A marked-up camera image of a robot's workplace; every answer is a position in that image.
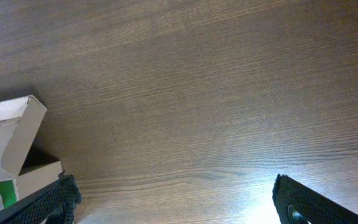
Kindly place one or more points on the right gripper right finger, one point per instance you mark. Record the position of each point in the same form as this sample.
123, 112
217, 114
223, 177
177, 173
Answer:
296, 203

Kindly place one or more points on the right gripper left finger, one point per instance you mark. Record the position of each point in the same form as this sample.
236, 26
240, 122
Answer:
55, 203

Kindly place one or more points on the green tape roll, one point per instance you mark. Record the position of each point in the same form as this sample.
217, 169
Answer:
8, 193

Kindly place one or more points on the open cardboard box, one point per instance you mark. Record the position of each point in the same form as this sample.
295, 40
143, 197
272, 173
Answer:
20, 121

